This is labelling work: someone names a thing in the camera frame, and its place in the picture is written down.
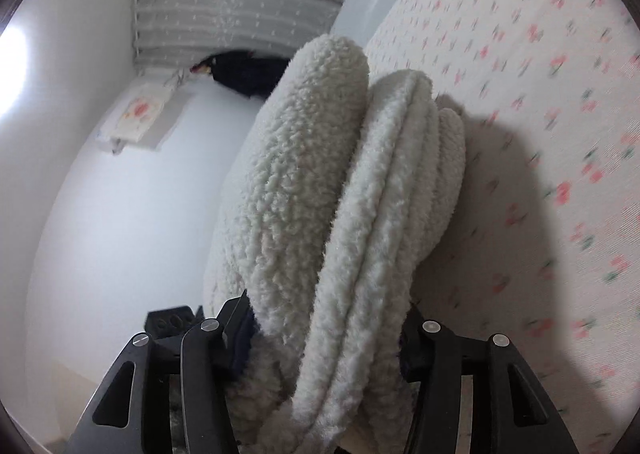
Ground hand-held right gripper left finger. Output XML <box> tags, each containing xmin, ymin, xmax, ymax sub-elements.
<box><xmin>64</xmin><ymin>290</ymin><xmax>251</xmax><ymax>454</ymax></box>

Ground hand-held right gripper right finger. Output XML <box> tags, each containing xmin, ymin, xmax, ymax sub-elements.
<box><xmin>399</xmin><ymin>306</ymin><xmax>581</xmax><ymax>454</ymax></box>

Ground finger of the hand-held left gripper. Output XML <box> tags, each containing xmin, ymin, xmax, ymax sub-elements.
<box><xmin>145</xmin><ymin>305</ymin><xmax>197</xmax><ymax>342</ymax></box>

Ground white fleece jacket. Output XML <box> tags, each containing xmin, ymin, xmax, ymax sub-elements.
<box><xmin>202</xmin><ymin>34</ymin><xmax>468</xmax><ymax>454</ymax></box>

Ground dark hanging clothes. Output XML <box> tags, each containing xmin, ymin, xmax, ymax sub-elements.
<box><xmin>190</xmin><ymin>50</ymin><xmax>293</xmax><ymax>97</ymax></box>

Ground white floral cloth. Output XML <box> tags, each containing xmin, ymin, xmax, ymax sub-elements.
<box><xmin>96</xmin><ymin>79</ymin><xmax>191</xmax><ymax>155</ymax></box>

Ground cherry print blanket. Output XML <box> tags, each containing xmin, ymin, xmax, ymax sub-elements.
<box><xmin>340</xmin><ymin>0</ymin><xmax>640</xmax><ymax>454</ymax></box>

